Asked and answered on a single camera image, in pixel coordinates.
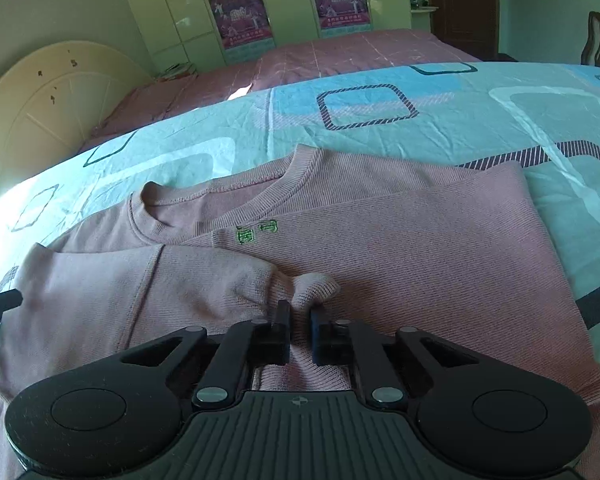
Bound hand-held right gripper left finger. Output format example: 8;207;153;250
120;300;292;408

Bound pink knit sweater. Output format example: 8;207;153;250
0;144;600;480

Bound cream round headboard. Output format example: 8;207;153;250
0;40;155;195

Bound brown wooden door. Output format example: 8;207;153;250
424;0;502;61

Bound pink checked bed sheet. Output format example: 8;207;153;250
77;27;482;155

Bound cream wardrobe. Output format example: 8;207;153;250
114;0;427;70

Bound stack of books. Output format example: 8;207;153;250
157;62;199;81

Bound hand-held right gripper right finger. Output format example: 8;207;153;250
309;306;482;408

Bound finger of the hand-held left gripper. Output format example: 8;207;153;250
0;287;24;332

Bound teal patterned bed sheet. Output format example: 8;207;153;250
0;60;600;480

